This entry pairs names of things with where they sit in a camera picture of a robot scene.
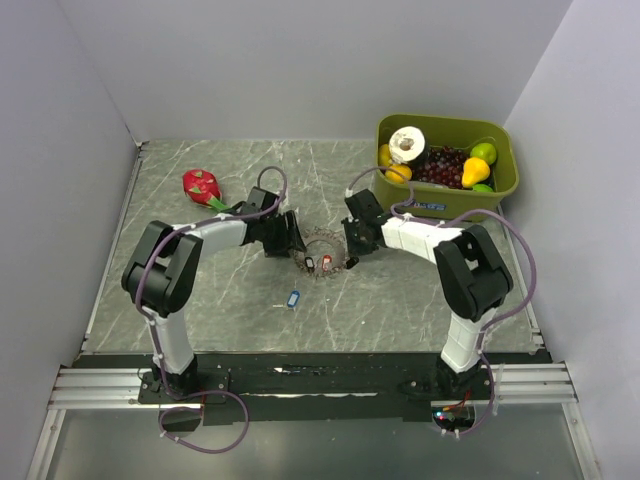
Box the dark red grapes bunch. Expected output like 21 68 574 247
412 146 467 189

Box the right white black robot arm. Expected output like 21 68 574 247
342 189 513 399

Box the olive green plastic bin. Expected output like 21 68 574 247
377 113 519 219

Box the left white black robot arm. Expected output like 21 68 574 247
121 186 306 402

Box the aluminium frame rail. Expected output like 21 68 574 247
27 143 146 479

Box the black key fob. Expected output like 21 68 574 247
345 257 359 269

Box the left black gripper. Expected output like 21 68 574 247
260 210 307 258

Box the red key tag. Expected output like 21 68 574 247
322 255 332 272

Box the yellow lemon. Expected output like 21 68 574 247
377 144 393 169

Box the red dragon fruit toy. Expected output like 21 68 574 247
182 169 229 212

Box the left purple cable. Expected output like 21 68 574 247
134 165 289 455

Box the orange fruit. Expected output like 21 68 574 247
385 164 412 184

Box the yellow pear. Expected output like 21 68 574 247
461 157 491 189

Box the small green fruit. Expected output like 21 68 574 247
471 183 494 193

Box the black key tag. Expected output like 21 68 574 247
304 257 316 272

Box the loose blue key tag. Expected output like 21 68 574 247
273 290 300 310

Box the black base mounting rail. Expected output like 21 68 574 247
136 351 551 426

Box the green lime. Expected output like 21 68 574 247
470 142 498 166

